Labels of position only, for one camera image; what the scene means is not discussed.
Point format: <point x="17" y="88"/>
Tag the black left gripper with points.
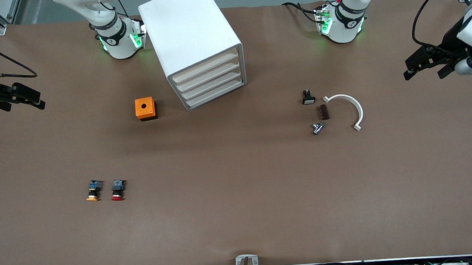
<point x="451" y="42"/>

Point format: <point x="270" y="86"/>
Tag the red cap push button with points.
<point x="118" y="189"/>

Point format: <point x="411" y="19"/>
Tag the white drawer holding red button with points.
<point x="205" y="68"/>

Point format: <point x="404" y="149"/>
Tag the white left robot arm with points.
<point x="342" y="27"/>

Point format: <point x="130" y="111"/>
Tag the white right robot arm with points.
<point x="118" y="43"/>

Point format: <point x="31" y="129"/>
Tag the orange cap push button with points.
<point x="94" y="189"/>

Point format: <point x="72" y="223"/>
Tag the black button white cap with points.
<point x="308" y="99"/>

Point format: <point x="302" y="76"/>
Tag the white drawer cabinet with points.
<point x="184" y="25"/>

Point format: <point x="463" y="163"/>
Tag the white drawer holding green button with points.
<point x="209" y="77"/>

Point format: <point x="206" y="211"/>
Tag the empty white drawer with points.
<point x="212" y="86"/>

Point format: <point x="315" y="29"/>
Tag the lowest white drawer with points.
<point x="216" y="95"/>

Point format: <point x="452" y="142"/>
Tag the white curved plastic arc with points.
<point x="360" y="112"/>

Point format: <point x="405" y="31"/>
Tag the brown terminal block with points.
<point x="324" y="112"/>

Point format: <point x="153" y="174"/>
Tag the brown table mat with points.
<point x="241" y="214"/>

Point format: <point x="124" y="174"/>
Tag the orange button enclosure box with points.
<point x="144" y="106"/>

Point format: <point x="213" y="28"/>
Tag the silver metal switch part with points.
<point x="317" y="128"/>

